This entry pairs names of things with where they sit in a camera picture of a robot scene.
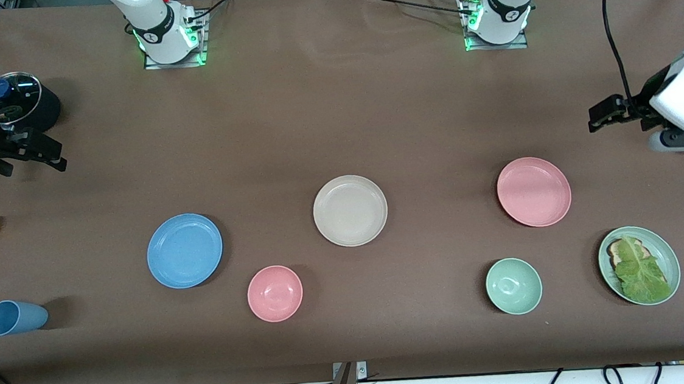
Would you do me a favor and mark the pink shallow plate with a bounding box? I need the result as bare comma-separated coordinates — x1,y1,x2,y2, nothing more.
494,154,574,231

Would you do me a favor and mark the blue shallow plate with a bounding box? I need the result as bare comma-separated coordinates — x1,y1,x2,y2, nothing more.
144,211,226,292

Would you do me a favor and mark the glass pot lid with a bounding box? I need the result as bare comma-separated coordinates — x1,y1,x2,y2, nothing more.
0,70,44,125

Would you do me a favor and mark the toasted bread slice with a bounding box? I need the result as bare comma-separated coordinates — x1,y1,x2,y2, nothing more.
606,237,647,270

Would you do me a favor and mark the green plate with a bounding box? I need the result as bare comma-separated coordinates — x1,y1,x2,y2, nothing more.
595,223,683,309

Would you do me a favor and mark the blue cup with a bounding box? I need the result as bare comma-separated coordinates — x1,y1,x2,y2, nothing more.
0,297,50,336

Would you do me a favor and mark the green lettuce leaf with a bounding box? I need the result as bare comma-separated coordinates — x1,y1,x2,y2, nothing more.
611,231,674,307

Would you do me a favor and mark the green bowl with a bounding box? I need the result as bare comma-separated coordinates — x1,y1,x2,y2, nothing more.
484,255,545,317

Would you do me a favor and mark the pink bowl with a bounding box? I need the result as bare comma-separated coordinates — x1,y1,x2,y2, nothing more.
245,264,305,324

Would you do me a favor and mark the beige shallow plate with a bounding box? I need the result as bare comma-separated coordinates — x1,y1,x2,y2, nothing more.
310,172,391,250

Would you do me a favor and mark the dark saucepan with blue handle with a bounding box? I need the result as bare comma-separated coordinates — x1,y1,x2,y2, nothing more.
0,68,64,138

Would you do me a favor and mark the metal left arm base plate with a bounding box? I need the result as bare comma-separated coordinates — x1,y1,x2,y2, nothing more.
461,0,529,54

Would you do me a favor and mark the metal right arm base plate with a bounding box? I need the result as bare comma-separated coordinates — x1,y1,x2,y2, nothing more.
140,10,209,71

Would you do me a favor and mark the black left base cable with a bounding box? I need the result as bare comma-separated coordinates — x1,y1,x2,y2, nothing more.
362,0,476,25

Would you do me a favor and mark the black base cable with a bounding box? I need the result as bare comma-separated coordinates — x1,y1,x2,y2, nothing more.
362,0,476,25
180,0,239,32

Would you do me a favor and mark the black right base cable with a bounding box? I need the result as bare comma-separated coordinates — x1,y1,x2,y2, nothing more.
180,0,239,32

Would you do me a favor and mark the metal table bracket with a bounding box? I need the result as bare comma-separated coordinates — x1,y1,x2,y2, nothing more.
331,360,369,382

